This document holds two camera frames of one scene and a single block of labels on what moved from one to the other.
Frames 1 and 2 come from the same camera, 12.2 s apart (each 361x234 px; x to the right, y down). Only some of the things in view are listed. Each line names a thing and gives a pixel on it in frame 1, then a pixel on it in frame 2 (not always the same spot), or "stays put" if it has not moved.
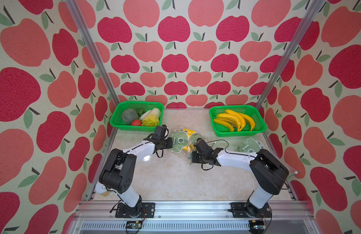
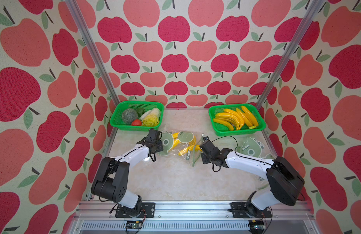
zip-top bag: x=183 y=140 stays put
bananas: x=190 y=146 → x=192 y=146
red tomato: x=137 y=122 stays put
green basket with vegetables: x=137 y=115 stays put
